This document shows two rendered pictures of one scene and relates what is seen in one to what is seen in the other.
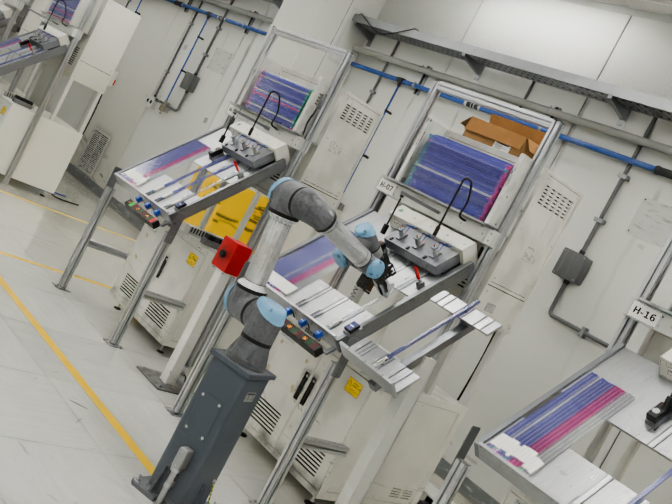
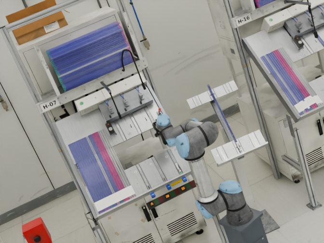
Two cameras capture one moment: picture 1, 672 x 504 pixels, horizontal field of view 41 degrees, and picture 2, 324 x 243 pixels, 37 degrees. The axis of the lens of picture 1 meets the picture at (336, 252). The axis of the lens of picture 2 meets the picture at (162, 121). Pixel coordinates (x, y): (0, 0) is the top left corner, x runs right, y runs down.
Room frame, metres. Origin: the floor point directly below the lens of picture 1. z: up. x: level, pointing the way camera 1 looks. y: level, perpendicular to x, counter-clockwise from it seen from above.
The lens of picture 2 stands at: (2.03, 2.15, 2.22)
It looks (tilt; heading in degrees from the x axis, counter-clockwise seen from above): 23 degrees down; 302
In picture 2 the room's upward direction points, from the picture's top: 21 degrees counter-clockwise
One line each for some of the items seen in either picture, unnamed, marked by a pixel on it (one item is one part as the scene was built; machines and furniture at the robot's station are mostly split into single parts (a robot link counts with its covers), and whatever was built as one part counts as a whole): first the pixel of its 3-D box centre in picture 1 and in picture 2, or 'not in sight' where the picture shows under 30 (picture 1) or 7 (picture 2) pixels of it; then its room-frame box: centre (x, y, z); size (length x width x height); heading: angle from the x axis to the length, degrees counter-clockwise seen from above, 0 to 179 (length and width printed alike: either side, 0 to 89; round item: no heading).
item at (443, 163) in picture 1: (462, 178); (90, 56); (3.94, -0.34, 1.52); 0.51 x 0.13 x 0.27; 43
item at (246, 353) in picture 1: (251, 349); (237, 209); (3.06, 0.10, 0.60); 0.15 x 0.15 x 0.10
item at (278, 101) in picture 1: (251, 197); not in sight; (5.14, 0.58, 0.95); 1.35 x 0.82 x 1.90; 133
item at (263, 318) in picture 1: (265, 319); (231, 194); (3.06, 0.11, 0.72); 0.13 x 0.12 x 0.14; 45
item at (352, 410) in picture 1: (345, 417); (141, 200); (4.07, -0.39, 0.31); 0.70 x 0.65 x 0.62; 43
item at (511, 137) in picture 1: (512, 138); (51, 15); (4.22, -0.49, 1.82); 0.68 x 0.30 x 0.20; 43
